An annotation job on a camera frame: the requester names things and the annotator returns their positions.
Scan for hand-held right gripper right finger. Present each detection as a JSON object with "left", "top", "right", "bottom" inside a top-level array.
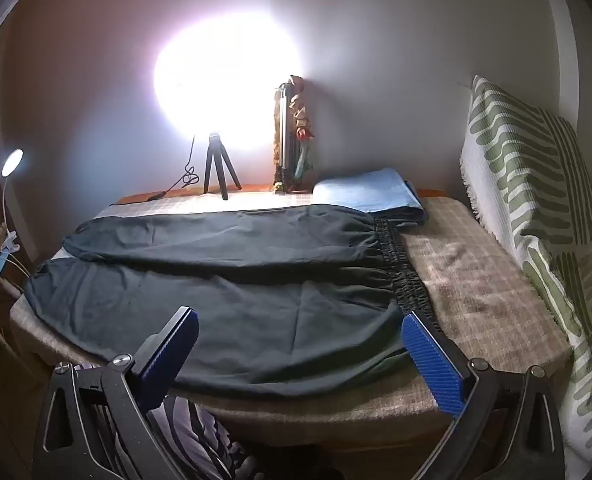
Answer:
[{"left": 400, "top": 310, "right": 567, "bottom": 480}]

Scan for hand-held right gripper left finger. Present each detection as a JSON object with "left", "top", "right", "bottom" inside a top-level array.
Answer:
[{"left": 33, "top": 305, "right": 202, "bottom": 480}]

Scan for dark grey pants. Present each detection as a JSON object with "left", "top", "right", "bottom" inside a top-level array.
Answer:
[{"left": 23, "top": 203, "right": 444, "bottom": 388}]

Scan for beige checkered bed blanket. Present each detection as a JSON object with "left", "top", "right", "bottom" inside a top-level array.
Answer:
[{"left": 8, "top": 192, "right": 574, "bottom": 433}]

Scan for person's striped clothing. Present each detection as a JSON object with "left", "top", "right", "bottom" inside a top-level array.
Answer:
[{"left": 76, "top": 365, "right": 267, "bottom": 480}]

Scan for folded light blue towel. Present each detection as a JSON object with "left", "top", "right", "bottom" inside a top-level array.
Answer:
[{"left": 312, "top": 167, "right": 429, "bottom": 226}]

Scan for bright lamp on black tripod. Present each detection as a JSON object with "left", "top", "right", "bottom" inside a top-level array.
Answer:
[{"left": 153, "top": 25, "right": 302, "bottom": 201}]

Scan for green striped white throw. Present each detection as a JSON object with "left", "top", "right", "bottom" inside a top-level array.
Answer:
[{"left": 458, "top": 75, "right": 592, "bottom": 466}]

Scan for white clip-on gooseneck lamp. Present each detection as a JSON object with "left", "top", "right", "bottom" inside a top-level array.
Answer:
[{"left": 0, "top": 148, "right": 25, "bottom": 256}]

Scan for hanging doll figurine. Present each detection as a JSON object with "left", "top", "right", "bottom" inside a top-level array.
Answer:
[{"left": 288, "top": 75, "right": 318, "bottom": 181}]

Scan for black lamp cable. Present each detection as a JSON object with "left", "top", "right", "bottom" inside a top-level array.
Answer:
[{"left": 146, "top": 135, "right": 199, "bottom": 203}]

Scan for dark upright frame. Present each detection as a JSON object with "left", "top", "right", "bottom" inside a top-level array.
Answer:
[{"left": 271, "top": 82, "right": 297, "bottom": 193}]

